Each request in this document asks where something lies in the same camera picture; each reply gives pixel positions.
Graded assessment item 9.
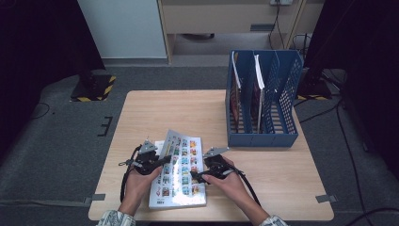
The person's right hand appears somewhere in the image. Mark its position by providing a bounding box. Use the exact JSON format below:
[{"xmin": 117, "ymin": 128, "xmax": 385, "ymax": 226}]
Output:
[{"xmin": 202, "ymin": 157, "xmax": 252, "ymax": 210}]

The right hand-held gripper cable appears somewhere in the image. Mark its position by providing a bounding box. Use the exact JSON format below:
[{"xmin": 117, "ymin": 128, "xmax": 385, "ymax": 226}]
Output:
[{"xmin": 230, "ymin": 168, "xmax": 262, "ymax": 208}]

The black hanging power cable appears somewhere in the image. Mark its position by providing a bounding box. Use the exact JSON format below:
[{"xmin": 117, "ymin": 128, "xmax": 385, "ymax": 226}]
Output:
[{"xmin": 267, "ymin": 4, "xmax": 285, "ymax": 50}]

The thin black floor cable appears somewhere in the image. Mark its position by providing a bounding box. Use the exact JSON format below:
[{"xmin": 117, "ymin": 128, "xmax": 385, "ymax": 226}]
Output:
[{"xmin": 29, "ymin": 102, "xmax": 51, "ymax": 121}]

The white partition panel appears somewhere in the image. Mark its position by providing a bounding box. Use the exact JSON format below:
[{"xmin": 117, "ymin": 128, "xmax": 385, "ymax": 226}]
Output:
[{"xmin": 76, "ymin": 0, "xmax": 168, "ymax": 59}]

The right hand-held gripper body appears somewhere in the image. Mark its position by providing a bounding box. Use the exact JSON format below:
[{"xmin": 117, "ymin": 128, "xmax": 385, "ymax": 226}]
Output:
[{"xmin": 201, "ymin": 146, "xmax": 236, "ymax": 181}]

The person's left hand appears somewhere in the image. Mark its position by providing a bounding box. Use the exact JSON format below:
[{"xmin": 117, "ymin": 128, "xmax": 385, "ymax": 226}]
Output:
[{"xmin": 122, "ymin": 167, "xmax": 164, "ymax": 207}]

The beige wooden desk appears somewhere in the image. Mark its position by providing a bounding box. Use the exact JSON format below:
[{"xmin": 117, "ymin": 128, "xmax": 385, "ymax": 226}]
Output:
[{"xmin": 156, "ymin": 0, "xmax": 326, "ymax": 65}]

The black cable bundle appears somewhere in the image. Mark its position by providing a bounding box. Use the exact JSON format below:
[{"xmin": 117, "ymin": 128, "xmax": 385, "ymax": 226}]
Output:
[{"xmin": 291, "ymin": 32, "xmax": 311, "ymax": 59}]

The hand-held gripper cable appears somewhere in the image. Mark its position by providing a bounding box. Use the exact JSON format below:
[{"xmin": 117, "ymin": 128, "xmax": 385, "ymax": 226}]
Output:
[
  {"xmin": 230, "ymin": 168, "xmax": 262, "ymax": 208},
  {"xmin": 118, "ymin": 144, "xmax": 142, "ymax": 203}
]

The thick white cover book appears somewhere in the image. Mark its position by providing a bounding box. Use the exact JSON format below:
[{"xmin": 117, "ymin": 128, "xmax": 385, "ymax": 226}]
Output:
[{"xmin": 148, "ymin": 129, "xmax": 209, "ymax": 211}]

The left hand-held gripper cable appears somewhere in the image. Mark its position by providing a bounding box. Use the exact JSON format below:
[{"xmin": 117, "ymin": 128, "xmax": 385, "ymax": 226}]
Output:
[{"xmin": 118, "ymin": 144, "xmax": 142, "ymax": 203}]

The black tape floor mark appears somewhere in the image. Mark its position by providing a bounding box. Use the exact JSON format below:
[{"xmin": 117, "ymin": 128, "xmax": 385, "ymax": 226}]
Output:
[{"xmin": 96, "ymin": 116, "xmax": 114, "ymax": 137}]

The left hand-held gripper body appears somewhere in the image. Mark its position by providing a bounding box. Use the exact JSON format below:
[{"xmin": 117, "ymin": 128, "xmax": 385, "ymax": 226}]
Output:
[{"xmin": 131, "ymin": 139, "xmax": 162, "ymax": 176}]

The grey tape piece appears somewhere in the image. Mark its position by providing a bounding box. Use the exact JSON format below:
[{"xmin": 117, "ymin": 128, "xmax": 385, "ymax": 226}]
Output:
[
  {"xmin": 314, "ymin": 194, "xmax": 339, "ymax": 204},
  {"xmin": 84, "ymin": 193, "xmax": 106, "ymax": 205}
]

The dark red cover book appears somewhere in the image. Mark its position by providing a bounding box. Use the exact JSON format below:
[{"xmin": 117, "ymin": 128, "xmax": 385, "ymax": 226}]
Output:
[{"xmin": 230, "ymin": 51, "xmax": 243, "ymax": 128}]

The curved black floor cable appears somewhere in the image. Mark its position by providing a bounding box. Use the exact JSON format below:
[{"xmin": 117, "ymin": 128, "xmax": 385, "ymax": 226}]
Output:
[{"xmin": 344, "ymin": 206, "xmax": 399, "ymax": 226}]

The blue plastic file rack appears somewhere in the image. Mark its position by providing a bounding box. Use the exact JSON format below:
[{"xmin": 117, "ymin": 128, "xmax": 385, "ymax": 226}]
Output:
[{"xmin": 225, "ymin": 48, "xmax": 305, "ymax": 149}]

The black stand base striped tape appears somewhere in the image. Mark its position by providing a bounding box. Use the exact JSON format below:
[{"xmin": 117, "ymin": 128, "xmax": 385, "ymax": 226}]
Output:
[
  {"xmin": 295, "ymin": 70, "xmax": 333, "ymax": 102},
  {"xmin": 69, "ymin": 70, "xmax": 118, "ymax": 104}
]

